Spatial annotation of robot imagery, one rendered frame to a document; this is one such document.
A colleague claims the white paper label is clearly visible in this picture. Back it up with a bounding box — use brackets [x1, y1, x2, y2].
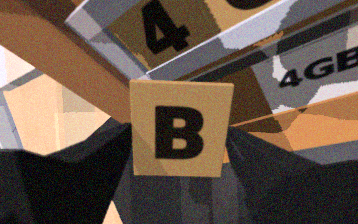
[251, 22, 358, 114]

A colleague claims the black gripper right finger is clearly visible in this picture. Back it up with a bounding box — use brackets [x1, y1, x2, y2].
[225, 126, 358, 224]

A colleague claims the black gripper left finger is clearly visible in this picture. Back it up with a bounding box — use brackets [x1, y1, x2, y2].
[0, 122, 133, 224]

